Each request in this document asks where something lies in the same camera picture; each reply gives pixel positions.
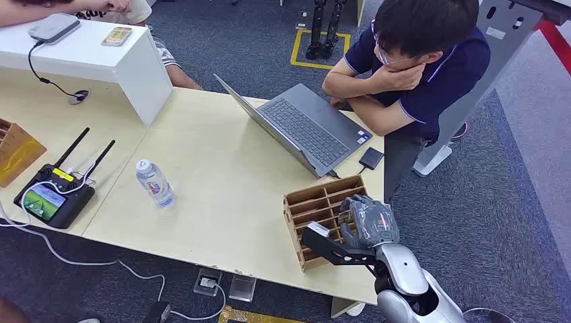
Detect pink cable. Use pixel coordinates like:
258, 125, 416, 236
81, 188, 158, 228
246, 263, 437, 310
449, 121, 469, 142

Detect thin grey floor cable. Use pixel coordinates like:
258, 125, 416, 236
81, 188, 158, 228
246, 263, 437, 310
461, 307, 518, 323

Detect yellow patterned card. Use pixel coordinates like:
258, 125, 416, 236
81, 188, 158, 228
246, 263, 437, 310
101, 26, 134, 48

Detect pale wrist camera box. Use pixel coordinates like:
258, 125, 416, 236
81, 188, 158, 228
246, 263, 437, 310
306, 221, 331, 238

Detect black external drive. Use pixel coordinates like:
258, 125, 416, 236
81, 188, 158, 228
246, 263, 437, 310
359, 147, 385, 171

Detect grey open laptop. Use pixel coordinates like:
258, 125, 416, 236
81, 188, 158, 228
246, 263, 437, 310
213, 73, 374, 179

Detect black controller with screen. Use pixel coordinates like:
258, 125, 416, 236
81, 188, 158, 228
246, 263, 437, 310
13, 127, 116, 230

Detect person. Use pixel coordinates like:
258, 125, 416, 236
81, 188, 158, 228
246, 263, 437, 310
0, 0, 204, 91
322, 0, 492, 201

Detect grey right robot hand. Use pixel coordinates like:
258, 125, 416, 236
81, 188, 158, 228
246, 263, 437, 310
338, 194, 401, 251

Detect person's right hand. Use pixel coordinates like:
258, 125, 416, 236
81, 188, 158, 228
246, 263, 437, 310
369, 62, 426, 94

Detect grey metal stand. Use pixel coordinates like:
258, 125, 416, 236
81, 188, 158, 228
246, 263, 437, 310
412, 0, 571, 178

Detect white desk riser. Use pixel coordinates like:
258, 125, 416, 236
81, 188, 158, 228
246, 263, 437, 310
0, 17, 174, 127

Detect white table leg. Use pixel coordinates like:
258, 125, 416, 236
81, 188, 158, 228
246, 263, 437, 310
330, 297, 368, 319

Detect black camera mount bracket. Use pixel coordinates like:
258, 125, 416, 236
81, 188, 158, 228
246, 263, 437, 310
301, 227, 378, 267

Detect yellow floor tape square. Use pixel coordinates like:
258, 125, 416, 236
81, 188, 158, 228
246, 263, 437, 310
290, 28, 351, 71

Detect clear plastic water bottle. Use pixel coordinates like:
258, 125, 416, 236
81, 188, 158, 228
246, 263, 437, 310
135, 159, 175, 209

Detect short black drive cable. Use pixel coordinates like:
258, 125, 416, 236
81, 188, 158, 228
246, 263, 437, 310
327, 166, 368, 180

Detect black power adapter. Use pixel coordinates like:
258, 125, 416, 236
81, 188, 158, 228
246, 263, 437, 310
142, 301, 173, 323

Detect round grey desk grommet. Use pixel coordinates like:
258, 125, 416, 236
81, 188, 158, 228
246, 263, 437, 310
68, 89, 90, 106

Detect thin-rimmed eyeglasses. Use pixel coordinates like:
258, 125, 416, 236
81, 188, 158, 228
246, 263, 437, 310
371, 21, 405, 67

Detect red barrier strip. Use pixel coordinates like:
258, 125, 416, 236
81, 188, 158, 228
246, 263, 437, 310
534, 19, 571, 76

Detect flat grey device box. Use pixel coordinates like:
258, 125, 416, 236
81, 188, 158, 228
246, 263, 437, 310
27, 13, 81, 45

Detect yellow floor tape strip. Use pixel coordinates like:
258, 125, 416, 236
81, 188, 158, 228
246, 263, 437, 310
217, 305, 306, 323

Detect long white cable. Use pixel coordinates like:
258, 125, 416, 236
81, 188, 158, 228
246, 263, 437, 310
0, 157, 227, 322

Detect square floor socket box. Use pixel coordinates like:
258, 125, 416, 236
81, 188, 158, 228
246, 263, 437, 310
228, 274, 258, 303
193, 266, 224, 298

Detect black and silver humanoid robot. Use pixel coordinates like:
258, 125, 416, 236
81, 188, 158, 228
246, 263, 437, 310
305, 0, 349, 61

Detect thin black cable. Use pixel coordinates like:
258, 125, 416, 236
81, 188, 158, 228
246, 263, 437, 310
27, 40, 89, 102

